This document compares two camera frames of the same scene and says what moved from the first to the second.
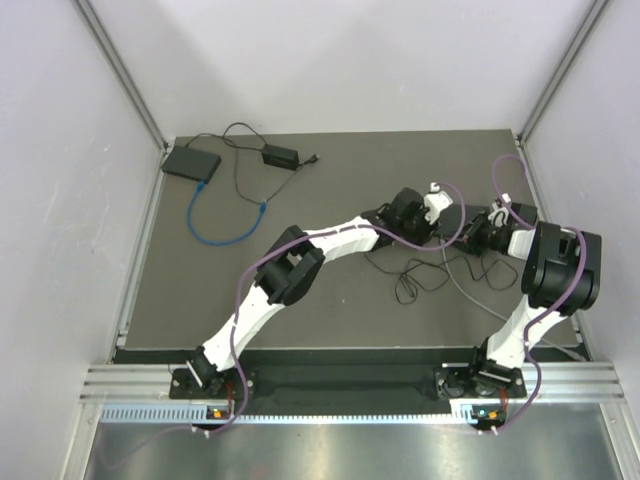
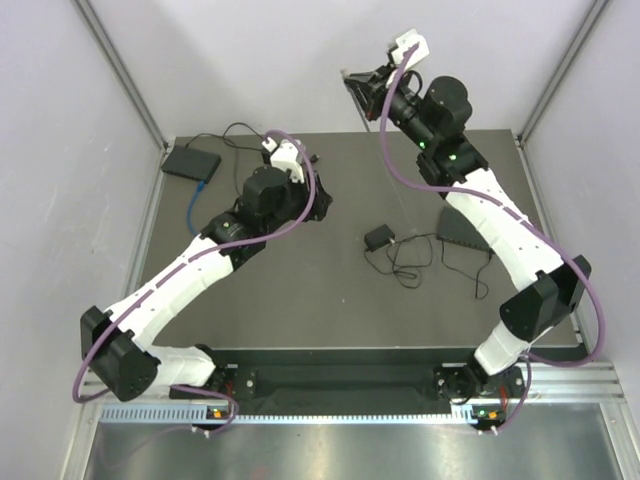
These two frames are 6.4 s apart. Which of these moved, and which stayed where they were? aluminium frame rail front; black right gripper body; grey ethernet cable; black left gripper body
Moved: grey ethernet cable; black right gripper body; black left gripper body
Stayed: aluminium frame rail front
